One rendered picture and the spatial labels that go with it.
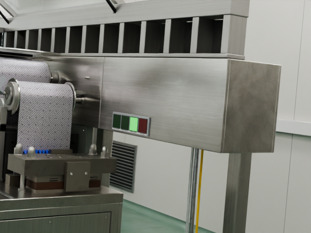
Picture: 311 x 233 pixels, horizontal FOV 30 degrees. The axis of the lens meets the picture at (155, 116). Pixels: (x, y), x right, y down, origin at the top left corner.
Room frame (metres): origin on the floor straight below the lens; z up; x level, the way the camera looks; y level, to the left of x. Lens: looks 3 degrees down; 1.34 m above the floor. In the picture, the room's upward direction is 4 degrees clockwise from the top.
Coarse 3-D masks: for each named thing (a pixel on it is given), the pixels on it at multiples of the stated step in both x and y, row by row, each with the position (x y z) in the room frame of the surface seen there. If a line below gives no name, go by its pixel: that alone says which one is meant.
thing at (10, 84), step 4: (8, 84) 2.35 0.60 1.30; (12, 84) 2.31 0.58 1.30; (12, 88) 2.31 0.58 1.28; (16, 88) 2.30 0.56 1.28; (16, 92) 2.30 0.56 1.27; (16, 96) 2.29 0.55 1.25; (12, 100) 2.31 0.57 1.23; (16, 100) 2.30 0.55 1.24; (12, 104) 2.30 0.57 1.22; (8, 108) 2.33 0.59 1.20; (12, 108) 2.31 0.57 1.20
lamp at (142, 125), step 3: (141, 120) 2.15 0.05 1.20; (144, 120) 2.14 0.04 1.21; (141, 123) 2.15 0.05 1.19; (144, 123) 2.14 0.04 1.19; (141, 126) 2.15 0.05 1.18; (144, 126) 2.14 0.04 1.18; (138, 129) 2.16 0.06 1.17; (141, 129) 2.15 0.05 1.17; (144, 129) 2.13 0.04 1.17; (144, 132) 2.13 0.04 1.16
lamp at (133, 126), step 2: (132, 118) 2.20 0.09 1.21; (134, 118) 2.19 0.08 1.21; (136, 118) 2.18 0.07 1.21; (130, 120) 2.21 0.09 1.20; (132, 120) 2.20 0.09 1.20; (134, 120) 2.19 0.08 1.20; (136, 120) 2.18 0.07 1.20; (130, 122) 2.21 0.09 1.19; (132, 122) 2.20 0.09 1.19; (134, 122) 2.19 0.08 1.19; (136, 122) 2.18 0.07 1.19; (130, 124) 2.21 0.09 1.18; (132, 124) 2.20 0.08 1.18; (134, 124) 2.19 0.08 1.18; (136, 124) 2.18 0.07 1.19; (130, 126) 2.21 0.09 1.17; (132, 126) 2.20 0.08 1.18; (134, 126) 2.19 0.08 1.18; (136, 126) 2.18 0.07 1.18; (130, 128) 2.21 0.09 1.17; (132, 128) 2.20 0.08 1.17; (134, 128) 2.19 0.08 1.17; (136, 128) 2.18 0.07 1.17; (132, 130) 2.20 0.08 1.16; (134, 130) 2.19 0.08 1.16; (136, 130) 2.18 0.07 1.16
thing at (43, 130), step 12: (24, 120) 2.31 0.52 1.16; (36, 120) 2.34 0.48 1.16; (48, 120) 2.37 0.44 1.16; (60, 120) 2.41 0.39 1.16; (24, 132) 2.31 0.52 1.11; (36, 132) 2.34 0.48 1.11; (48, 132) 2.38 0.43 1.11; (60, 132) 2.41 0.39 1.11; (24, 144) 2.32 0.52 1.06; (36, 144) 2.35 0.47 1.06; (48, 144) 2.38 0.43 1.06; (60, 144) 2.41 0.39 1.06
